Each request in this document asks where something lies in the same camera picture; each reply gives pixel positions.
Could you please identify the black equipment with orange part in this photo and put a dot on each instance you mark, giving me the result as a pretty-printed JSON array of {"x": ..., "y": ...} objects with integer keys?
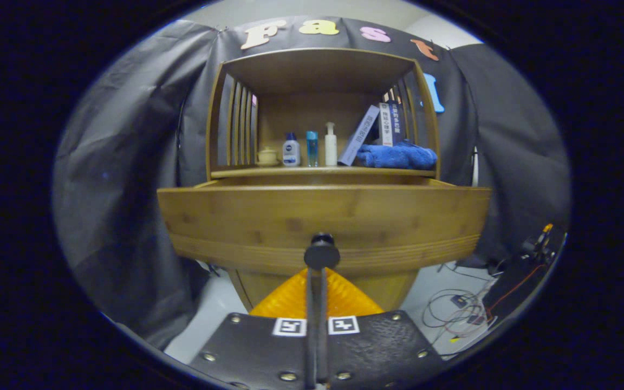
[{"x": 528, "y": 265}]

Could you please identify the wooden drawer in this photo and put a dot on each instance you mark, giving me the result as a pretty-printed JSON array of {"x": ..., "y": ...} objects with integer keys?
[{"x": 268, "y": 216}]

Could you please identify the wooden cabinet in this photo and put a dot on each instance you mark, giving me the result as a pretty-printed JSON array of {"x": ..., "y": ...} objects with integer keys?
[{"x": 312, "y": 114}]

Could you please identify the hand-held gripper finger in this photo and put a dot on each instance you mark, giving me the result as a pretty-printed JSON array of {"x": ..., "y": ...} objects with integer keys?
[
  {"x": 323, "y": 325},
  {"x": 311, "y": 325}
]

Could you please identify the clear blue bottle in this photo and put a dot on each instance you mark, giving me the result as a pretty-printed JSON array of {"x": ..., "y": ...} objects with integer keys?
[{"x": 312, "y": 147}]

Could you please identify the black round drawer knob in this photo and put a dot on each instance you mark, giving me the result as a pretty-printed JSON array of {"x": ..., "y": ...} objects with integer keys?
[{"x": 321, "y": 252}]

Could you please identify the black backdrop cloth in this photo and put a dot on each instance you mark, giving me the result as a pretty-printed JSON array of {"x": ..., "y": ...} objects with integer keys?
[{"x": 128, "y": 135}]

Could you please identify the lavender book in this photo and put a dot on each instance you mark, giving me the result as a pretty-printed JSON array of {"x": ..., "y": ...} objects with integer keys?
[{"x": 359, "y": 135}]

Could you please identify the white pump bottle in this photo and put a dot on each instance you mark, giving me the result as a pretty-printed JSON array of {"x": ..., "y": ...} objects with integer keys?
[{"x": 331, "y": 149}]

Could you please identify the beige lidded ceramic cup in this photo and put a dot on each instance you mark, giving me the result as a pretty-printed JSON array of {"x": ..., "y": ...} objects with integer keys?
[{"x": 267, "y": 157}]

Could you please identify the white lotion bottle blue cap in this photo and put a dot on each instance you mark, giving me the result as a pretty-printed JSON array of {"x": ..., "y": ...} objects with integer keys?
[{"x": 291, "y": 151}]

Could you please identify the blue folded towel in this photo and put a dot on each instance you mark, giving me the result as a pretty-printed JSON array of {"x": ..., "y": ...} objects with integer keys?
[{"x": 396, "y": 157}]

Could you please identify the dark blue book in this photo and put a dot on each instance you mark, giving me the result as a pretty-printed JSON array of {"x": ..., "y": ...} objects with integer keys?
[{"x": 397, "y": 122}]

